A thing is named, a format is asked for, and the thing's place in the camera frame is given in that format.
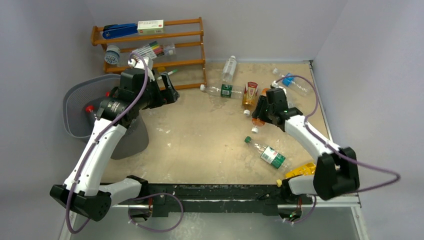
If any orange drink bottle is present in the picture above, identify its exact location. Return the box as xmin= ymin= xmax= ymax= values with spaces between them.
xmin=251 ymin=88 xmax=269 ymax=134

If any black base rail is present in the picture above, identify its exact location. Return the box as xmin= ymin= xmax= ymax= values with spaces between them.
xmin=123 ymin=183 xmax=314 ymax=217

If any wooden slatted shelf rack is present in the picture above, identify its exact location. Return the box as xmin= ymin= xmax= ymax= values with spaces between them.
xmin=91 ymin=17 xmax=208 ymax=97

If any clear bottle white cap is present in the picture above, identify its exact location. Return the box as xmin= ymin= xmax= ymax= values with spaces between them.
xmin=221 ymin=55 xmax=237 ymax=83

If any clear bottle green label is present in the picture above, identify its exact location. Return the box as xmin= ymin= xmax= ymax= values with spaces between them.
xmin=199 ymin=84 xmax=245 ymax=99

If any clear bottle blue label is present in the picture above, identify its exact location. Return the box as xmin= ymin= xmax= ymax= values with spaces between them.
xmin=272 ymin=68 xmax=313 ymax=97

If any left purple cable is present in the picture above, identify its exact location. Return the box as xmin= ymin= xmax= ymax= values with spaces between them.
xmin=65 ymin=51 xmax=150 ymax=235

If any green and white marker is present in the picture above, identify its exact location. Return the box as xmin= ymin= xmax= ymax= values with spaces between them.
xmin=157 ymin=69 xmax=178 ymax=81

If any grey mesh waste bin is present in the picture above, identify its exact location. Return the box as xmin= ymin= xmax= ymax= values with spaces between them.
xmin=62 ymin=74 xmax=149 ymax=160

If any pack of coloured markers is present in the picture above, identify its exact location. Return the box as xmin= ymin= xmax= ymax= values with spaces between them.
xmin=132 ymin=41 xmax=165 ymax=60

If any yellow bottle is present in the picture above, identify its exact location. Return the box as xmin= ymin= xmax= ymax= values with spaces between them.
xmin=271 ymin=162 xmax=316 ymax=187

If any bottle green cap green label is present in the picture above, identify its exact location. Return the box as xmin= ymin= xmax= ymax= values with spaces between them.
xmin=244 ymin=136 xmax=292 ymax=171

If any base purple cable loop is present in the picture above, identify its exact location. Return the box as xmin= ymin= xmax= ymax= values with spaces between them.
xmin=127 ymin=193 xmax=185 ymax=233

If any white and red box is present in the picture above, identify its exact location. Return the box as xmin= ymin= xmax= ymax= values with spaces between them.
xmin=136 ymin=19 xmax=165 ymax=35

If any bottle red blue label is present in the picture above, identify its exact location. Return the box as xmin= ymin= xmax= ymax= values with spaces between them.
xmin=85 ymin=105 xmax=97 ymax=126

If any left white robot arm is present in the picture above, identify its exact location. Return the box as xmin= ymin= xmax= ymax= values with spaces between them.
xmin=50 ymin=68 xmax=180 ymax=222

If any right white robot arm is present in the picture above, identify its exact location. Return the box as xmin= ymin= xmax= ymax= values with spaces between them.
xmin=252 ymin=88 xmax=360 ymax=204

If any blue stapler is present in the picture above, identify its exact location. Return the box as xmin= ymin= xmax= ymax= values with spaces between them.
xmin=102 ymin=23 xmax=138 ymax=39

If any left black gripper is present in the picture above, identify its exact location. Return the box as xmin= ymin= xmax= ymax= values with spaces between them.
xmin=136 ymin=73 xmax=179 ymax=110

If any amber tea bottle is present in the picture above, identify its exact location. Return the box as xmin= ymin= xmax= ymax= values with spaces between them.
xmin=241 ymin=81 xmax=258 ymax=116

